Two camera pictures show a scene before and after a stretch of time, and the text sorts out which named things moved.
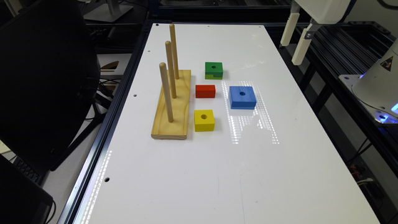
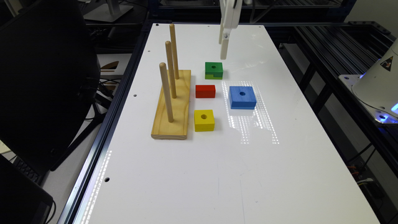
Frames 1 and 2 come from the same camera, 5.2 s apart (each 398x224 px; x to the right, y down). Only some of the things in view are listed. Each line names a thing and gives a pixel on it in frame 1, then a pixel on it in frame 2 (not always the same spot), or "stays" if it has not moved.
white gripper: x=326 y=12 → x=231 y=12
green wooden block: x=214 y=70 stays
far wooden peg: x=175 y=51 stays
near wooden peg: x=164 y=76 stays
